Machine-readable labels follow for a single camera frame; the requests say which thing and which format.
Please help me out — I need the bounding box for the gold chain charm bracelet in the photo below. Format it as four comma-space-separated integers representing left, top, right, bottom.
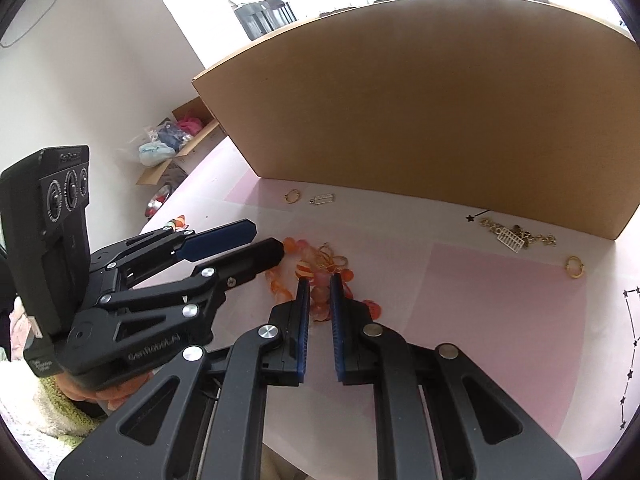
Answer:
479, 216, 558, 252

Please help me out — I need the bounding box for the small gold hair clip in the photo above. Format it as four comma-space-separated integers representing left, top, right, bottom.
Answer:
309, 193, 335, 206

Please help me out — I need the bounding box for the black camera unit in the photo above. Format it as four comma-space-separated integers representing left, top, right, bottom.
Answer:
1, 145, 91, 336

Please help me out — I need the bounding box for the orange pink bead bracelet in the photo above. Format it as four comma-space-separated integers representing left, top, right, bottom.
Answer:
264, 236, 382, 325

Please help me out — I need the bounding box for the large brown cardboard box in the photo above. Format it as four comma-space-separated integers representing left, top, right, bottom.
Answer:
193, 0, 639, 240

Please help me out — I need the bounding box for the open cardboard box with clothes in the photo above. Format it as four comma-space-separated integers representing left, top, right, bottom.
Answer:
137, 96, 226, 188

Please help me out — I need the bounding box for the left hand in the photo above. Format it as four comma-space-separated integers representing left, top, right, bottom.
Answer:
54, 372, 154, 411

